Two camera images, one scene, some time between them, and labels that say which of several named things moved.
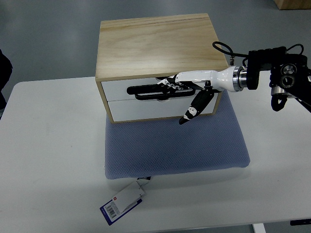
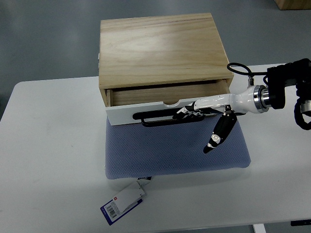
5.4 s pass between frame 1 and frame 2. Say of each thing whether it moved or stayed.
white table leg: stayed
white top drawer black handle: moved
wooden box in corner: stayed
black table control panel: stayed
